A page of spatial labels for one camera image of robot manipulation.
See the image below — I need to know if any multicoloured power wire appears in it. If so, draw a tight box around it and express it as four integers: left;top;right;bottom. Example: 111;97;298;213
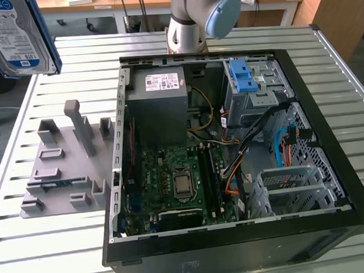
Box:
280;123;316;168

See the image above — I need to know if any yellow wire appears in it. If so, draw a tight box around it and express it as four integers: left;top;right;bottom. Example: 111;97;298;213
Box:
183;84;216;132

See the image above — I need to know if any metal optical drive cage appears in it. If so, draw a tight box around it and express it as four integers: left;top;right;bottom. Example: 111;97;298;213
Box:
220;53;297;130

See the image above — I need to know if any hard disk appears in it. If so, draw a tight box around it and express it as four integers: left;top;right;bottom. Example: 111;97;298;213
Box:
0;0;64;80

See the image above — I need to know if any blue SATA wire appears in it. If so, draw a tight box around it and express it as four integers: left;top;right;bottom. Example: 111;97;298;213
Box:
273;128;293;168

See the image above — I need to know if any black PC case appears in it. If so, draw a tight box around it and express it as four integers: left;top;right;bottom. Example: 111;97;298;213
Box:
87;39;364;273

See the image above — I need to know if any green motherboard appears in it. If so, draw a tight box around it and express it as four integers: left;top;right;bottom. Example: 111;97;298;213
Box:
122;140;239;236

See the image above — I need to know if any wooden desk white frame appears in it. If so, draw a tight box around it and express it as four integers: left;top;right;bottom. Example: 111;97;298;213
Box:
36;0;306;44

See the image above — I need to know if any black cable bundle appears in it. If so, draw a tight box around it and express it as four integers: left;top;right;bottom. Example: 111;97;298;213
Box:
216;102;298;184

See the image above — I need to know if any silver CPU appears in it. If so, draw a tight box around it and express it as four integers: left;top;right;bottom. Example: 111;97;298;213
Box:
173;172;193;196

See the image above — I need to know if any grey power supply unit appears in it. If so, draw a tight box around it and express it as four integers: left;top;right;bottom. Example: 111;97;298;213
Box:
124;65;192;152

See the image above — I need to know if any blue plastic bay latch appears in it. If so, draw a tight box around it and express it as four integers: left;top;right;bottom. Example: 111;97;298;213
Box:
228;57;259;93

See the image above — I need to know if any orange wire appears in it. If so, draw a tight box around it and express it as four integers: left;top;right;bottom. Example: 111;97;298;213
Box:
223;161;247;197

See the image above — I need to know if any black RAM stick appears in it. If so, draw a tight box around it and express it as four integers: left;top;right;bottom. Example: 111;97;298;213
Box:
198;145;217;219

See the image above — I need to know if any metal disk bay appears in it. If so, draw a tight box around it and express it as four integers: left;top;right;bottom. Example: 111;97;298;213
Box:
246;161;352;219

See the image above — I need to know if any grey plastic parts rack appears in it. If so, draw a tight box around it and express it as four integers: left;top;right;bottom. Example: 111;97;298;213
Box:
12;96;122;219

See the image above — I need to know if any black graphics card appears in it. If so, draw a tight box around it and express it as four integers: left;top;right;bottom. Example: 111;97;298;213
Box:
155;206;205;232

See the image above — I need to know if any red wire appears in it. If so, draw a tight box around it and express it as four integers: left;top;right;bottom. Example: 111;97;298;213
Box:
123;116;141;183

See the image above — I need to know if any green RAM stick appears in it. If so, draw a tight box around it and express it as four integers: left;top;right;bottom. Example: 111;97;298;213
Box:
41;179;72;188

